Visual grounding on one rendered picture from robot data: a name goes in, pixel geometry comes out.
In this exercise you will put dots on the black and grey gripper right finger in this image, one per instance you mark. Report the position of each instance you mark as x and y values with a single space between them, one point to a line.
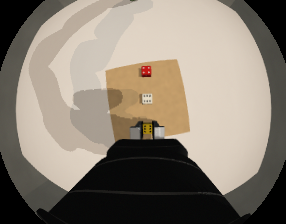
158 132

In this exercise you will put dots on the tan flat mat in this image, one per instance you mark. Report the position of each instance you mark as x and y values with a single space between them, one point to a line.
125 86

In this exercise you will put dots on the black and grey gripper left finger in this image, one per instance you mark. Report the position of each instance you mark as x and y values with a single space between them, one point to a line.
136 132

